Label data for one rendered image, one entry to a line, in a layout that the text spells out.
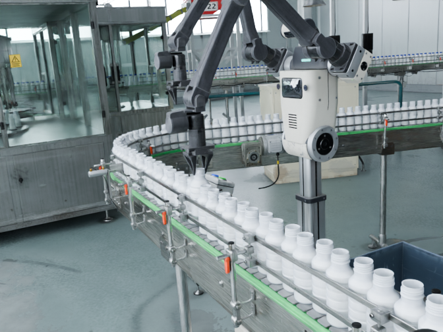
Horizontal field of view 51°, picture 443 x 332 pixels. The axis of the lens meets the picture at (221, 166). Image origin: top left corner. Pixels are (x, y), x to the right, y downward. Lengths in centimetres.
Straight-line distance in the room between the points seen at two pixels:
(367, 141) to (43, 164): 287
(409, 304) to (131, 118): 604
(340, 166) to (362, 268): 502
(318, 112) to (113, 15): 498
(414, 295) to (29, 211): 410
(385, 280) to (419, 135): 278
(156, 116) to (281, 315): 581
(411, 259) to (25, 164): 364
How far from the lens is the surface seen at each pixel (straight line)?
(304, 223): 215
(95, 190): 474
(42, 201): 468
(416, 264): 164
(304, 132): 198
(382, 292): 94
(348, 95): 586
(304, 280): 112
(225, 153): 313
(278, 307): 119
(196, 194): 157
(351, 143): 340
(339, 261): 101
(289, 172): 573
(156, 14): 685
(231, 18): 158
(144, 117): 678
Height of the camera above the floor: 158
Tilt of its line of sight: 13 degrees down
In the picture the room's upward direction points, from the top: 4 degrees counter-clockwise
